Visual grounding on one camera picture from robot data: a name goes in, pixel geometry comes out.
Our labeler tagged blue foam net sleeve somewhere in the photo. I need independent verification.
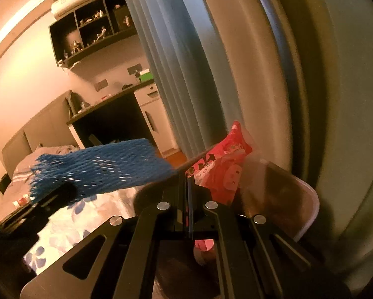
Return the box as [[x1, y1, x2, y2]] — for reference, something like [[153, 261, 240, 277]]
[[29, 138, 175, 202]]

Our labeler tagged red snack bag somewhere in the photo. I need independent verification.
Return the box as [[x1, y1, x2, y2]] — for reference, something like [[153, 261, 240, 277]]
[[186, 121, 253, 205]]

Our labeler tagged pink plastic bag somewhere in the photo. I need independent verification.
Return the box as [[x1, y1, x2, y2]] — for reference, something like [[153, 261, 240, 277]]
[[193, 239, 216, 265]]

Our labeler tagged beige trash bin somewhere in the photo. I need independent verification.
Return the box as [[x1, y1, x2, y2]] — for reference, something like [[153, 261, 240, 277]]
[[133, 149, 320, 299]]

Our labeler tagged black bedside table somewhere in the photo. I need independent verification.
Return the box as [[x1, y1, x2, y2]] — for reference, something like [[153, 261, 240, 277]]
[[0, 173, 12, 194]]

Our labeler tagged floral white blue bedsheet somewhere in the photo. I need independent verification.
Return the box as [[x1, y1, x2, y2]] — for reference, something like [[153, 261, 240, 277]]
[[24, 188, 138, 274]]

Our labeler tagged grey upholstered headboard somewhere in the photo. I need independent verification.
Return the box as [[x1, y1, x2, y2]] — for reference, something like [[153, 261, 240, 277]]
[[1, 90, 82, 177]]

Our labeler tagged dark desk with white drawers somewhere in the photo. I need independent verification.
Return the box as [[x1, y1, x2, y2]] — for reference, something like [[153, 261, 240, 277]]
[[67, 80, 179, 157]]

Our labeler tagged green box on desk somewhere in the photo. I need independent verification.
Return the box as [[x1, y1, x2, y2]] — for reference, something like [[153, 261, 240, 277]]
[[139, 72, 153, 82]]

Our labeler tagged blue grey curtain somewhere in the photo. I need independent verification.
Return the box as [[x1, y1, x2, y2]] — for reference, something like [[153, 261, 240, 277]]
[[126, 0, 373, 298]]

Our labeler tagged dark wall shelf unit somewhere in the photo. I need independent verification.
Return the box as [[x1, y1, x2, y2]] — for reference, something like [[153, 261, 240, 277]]
[[49, 0, 137, 69]]

